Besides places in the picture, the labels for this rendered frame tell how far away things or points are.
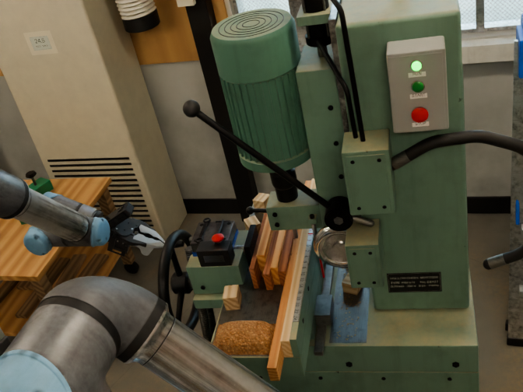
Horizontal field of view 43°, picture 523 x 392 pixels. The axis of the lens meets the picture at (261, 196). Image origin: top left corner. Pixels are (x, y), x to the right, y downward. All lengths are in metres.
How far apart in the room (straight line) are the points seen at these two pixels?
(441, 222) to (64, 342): 0.90
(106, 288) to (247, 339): 0.65
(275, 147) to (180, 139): 1.93
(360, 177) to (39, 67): 2.02
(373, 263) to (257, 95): 0.42
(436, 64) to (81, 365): 0.77
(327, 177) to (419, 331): 0.42
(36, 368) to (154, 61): 2.47
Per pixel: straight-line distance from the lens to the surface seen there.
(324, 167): 1.44
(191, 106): 1.33
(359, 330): 1.61
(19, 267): 2.69
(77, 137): 3.18
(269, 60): 1.33
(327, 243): 1.48
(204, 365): 0.91
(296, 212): 1.57
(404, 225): 1.47
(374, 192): 1.32
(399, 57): 1.20
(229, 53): 1.34
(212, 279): 1.65
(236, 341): 1.47
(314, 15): 1.32
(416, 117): 1.24
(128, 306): 0.87
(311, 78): 1.34
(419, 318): 1.62
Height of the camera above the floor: 1.96
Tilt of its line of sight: 34 degrees down
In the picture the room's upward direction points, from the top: 13 degrees counter-clockwise
